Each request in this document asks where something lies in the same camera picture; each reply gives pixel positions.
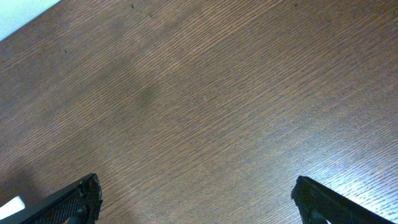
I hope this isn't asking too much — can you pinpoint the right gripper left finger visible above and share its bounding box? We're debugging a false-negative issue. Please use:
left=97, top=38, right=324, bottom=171
left=1, top=173, right=103, bottom=224

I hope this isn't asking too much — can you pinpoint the white plastic cutlery tray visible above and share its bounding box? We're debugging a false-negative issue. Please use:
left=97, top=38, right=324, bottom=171
left=0, top=196, right=25, bottom=220

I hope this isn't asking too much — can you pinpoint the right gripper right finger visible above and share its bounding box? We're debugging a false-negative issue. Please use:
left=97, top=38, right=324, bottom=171
left=291, top=175, right=393, bottom=224

